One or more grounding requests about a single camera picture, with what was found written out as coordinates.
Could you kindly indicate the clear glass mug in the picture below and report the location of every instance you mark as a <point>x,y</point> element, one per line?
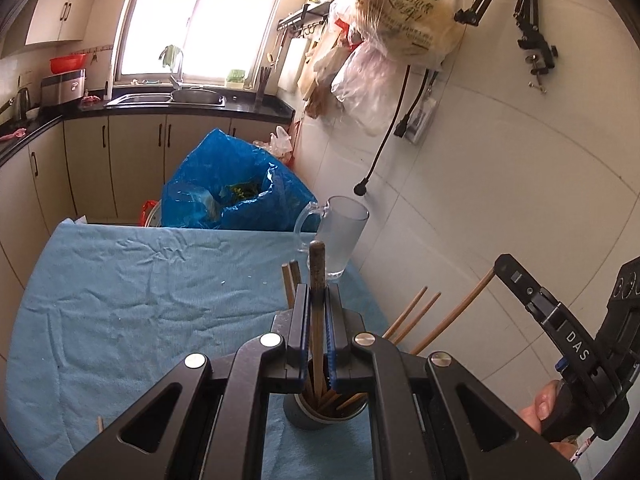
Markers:
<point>340,240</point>

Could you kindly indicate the white bag with yellow contents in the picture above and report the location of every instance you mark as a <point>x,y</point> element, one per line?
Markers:
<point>410,20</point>

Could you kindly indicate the metal wall rack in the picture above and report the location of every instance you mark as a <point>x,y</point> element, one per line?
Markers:
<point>300,17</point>

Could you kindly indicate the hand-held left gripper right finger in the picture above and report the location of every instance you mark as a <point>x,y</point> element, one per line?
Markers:
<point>332,345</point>

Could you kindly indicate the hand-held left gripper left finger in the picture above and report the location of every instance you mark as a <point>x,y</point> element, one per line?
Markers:
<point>302,340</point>

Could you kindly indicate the black kitchen countertop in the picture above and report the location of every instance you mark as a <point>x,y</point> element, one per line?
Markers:
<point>250,110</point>

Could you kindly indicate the bunch of bamboo chopsticks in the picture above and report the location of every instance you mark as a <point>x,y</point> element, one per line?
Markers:
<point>287,285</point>

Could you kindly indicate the metal appliance box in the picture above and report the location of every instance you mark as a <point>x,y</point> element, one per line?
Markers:
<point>62,89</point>

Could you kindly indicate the metal faucet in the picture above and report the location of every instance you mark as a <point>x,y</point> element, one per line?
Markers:
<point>176,80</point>

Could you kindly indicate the beige upper cabinet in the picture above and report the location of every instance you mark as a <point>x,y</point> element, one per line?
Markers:
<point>55,15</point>

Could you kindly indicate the kitchen window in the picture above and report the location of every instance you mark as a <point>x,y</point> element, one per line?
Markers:
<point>200,20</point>

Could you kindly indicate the metal kettle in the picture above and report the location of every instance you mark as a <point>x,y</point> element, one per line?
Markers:
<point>21,105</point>

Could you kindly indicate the green cloth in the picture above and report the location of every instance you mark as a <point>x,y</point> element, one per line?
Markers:
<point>170,55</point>

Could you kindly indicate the red plastic basin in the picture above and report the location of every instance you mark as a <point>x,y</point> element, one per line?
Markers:
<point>67,63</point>

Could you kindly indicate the black clamp mount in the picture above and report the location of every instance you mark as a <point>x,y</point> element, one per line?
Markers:
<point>537,47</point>

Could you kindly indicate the blue towel cloth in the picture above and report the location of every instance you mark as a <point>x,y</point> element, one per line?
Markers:
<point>150,310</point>

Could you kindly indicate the metal pan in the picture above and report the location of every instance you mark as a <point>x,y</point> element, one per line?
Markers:
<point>197,95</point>

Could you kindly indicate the blue plastic bag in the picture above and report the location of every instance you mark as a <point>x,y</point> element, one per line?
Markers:
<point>210,170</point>

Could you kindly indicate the hanging clear plastic bag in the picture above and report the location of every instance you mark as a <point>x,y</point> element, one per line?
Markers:
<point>365,95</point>

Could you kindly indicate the white wall socket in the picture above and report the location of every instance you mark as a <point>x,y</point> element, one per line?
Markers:
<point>422,115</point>

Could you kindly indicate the beige lower cabinets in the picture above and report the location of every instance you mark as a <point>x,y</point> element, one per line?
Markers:
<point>135,160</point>

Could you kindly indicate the dark chopstick holder with chopsticks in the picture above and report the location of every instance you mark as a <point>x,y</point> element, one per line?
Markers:
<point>261,95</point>

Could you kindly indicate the small white bowl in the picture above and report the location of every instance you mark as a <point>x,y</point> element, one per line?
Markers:
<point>32,113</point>

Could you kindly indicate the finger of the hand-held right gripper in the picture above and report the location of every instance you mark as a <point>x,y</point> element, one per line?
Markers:
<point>550,320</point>

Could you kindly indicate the red plastic bag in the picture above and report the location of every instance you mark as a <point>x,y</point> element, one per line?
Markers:
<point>148,208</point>

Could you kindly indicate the dark grey utensil holder bucket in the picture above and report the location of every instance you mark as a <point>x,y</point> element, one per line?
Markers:
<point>300,412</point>

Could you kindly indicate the white plastic bag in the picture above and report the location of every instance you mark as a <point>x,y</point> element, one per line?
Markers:
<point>280,142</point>

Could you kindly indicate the wooden cutting board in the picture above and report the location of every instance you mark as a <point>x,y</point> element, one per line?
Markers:
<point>314,102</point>

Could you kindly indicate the steel sink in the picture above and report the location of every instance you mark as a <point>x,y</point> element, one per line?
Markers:
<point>140,98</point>

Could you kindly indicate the person's right hand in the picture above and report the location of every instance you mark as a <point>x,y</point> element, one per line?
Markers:
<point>540,405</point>

